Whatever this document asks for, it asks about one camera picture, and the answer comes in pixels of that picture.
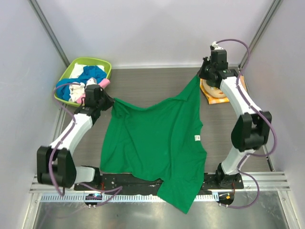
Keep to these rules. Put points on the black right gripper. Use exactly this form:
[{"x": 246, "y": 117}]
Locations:
[{"x": 206, "y": 60}]

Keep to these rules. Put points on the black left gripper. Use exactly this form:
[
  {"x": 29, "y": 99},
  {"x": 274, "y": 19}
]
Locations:
[{"x": 110, "y": 101}]

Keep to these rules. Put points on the green t shirt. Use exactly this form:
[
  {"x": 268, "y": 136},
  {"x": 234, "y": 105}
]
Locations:
[{"x": 159, "y": 142}]

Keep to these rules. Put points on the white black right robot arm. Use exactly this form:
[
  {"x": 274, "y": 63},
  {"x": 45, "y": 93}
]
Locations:
[{"x": 251, "y": 130}]

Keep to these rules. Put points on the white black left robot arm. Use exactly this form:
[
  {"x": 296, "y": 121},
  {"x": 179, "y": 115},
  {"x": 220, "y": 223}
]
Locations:
[{"x": 55, "y": 165}]

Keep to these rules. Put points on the pink t shirt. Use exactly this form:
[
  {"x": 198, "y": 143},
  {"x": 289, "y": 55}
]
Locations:
[{"x": 103, "y": 84}]

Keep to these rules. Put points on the beige ceramic plate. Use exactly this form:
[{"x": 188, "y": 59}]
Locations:
[{"x": 211, "y": 91}]

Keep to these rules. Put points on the white t shirt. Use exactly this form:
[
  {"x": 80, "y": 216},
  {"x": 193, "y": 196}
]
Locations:
[{"x": 76, "y": 91}]

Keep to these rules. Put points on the orange checkered cloth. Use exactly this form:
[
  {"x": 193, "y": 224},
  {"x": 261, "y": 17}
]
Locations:
[{"x": 214, "y": 99}]

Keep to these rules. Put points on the blue t shirt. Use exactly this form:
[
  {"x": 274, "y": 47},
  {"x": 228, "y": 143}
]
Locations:
[{"x": 80, "y": 74}]

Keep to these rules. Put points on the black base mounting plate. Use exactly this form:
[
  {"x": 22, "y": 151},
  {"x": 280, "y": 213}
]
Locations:
[{"x": 135, "y": 186}]

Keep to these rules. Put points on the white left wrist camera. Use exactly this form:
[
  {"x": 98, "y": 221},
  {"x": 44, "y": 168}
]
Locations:
[{"x": 91, "y": 81}]

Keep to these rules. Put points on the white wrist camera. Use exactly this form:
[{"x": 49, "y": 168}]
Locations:
[
  {"x": 215, "y": 46},
  {"x": 91, "y": 81}
]

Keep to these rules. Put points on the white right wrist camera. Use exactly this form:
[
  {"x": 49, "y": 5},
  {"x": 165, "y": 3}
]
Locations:
[{"x": 215, "y": 46}]

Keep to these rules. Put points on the white slotted cable duct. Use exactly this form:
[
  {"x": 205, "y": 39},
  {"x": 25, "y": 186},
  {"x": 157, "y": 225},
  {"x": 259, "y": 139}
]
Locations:
[{"x": 95, "y": 197}]

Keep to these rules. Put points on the aluminium frame rail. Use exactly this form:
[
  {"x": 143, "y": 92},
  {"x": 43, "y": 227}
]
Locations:
[{"x": 266, "y": 181}]

